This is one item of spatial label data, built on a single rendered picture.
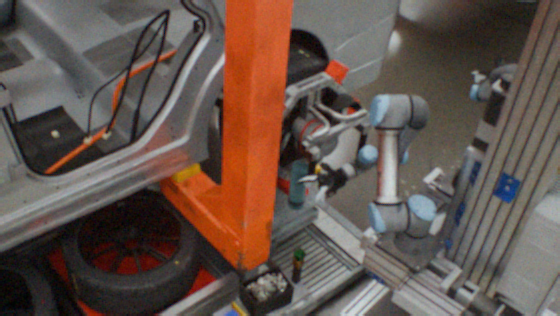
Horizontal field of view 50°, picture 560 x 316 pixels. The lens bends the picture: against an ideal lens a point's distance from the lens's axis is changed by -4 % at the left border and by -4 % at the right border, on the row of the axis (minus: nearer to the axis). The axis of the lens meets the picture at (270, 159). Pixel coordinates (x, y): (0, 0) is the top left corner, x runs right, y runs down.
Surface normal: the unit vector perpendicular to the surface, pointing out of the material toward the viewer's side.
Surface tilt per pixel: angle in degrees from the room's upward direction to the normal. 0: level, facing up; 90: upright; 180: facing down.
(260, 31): 90
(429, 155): 0
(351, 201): 0
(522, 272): 90
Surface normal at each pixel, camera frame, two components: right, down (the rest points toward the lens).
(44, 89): 0.53, -0.08
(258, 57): 0.64, 0.53
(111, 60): -0.04, -0.70
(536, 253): -0.68, 0.44
